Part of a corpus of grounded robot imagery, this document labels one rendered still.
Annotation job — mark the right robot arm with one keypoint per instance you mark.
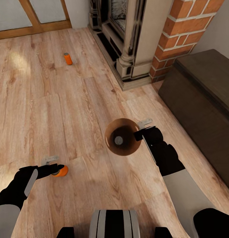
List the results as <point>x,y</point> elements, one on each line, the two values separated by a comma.
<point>196,213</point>

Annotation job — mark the trash can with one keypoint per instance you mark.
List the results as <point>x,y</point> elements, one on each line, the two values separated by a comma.
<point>123,127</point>

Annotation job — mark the can of soda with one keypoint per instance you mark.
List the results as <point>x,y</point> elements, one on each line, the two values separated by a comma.
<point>119,140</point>
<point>68,58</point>
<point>61,172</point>

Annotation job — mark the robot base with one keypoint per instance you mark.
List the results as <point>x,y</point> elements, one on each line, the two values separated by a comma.
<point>160,232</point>

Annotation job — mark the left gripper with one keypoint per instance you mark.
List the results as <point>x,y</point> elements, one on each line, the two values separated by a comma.
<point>50,169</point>

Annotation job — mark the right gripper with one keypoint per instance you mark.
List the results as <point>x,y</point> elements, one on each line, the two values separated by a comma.
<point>138,135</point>

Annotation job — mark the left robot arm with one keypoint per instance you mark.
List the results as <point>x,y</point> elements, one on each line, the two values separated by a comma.
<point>13,197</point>

